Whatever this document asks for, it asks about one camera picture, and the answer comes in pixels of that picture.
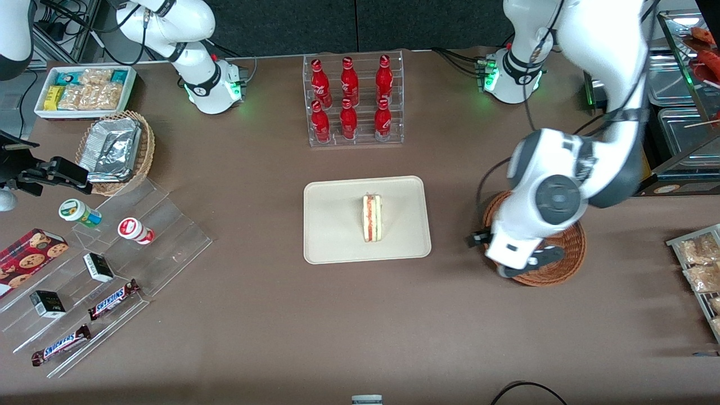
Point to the grey box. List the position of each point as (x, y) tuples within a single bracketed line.
[(367, 400)]

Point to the steel food pan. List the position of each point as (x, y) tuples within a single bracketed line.
[(686, 135), (675, 84)]

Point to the yellow snack bar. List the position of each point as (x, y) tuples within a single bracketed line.
[(53, 98)]

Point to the brown wicker basket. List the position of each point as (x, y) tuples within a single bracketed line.
[(574, 247)]

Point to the triangle sandwich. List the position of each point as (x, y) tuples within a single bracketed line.
[(372, 219)]

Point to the red tartan cookie box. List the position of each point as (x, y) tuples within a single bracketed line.
[(28, 259)]

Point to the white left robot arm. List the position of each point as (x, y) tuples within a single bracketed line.
[(554, 154)]

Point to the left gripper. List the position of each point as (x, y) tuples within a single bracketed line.
[(477, 238)]

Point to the white snack bin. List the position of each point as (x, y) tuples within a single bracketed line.
[(84, 115)]

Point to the teal snack pack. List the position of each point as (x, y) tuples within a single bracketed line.
[(66, 77)]

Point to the Snickers chocolate bar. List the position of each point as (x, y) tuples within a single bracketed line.
[(112, 300), (61, 345)]

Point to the black food warmer case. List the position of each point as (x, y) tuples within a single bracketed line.
[(686, 169)]

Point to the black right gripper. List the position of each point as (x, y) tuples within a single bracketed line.
[(17, 162)]

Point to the red cola bottle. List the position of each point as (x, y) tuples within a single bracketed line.
[(321, 122), (349, 80), (348, 121), (382, 121), (384, 77), (319, 81)]

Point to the foil-wrapped pack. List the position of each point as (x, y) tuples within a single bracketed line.
[(112, 149)]

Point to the red sausage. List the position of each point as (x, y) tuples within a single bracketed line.
[(706, 36), (710, 59)]

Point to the clear acrylic bottle rack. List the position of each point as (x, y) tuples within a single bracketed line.
[(365, 95)]

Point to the clear cracker bag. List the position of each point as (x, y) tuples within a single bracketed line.
[(95, 76), (107, 95), (73, 97)]

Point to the cream plastic tray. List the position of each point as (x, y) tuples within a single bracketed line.
[(337, 225)]

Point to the small black carton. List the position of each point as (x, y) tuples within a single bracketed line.
[(48, 304), (98, 269)]

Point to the green-lid white jar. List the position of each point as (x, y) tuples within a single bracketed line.
[(72, 210)]

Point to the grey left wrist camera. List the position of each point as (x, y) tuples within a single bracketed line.
[(540, 260)]

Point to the light wicker basket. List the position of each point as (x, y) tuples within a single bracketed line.
[(147, 152)]

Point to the clear snack bag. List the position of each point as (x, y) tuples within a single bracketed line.
[(697, 250), (703, 278)]

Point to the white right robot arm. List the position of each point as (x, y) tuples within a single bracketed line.
[(197, 62)]

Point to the clear acrylic stepped display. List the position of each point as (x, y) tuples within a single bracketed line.
[(169, 236)]

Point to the red-lid white jar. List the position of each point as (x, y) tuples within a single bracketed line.
[(130, 228)]

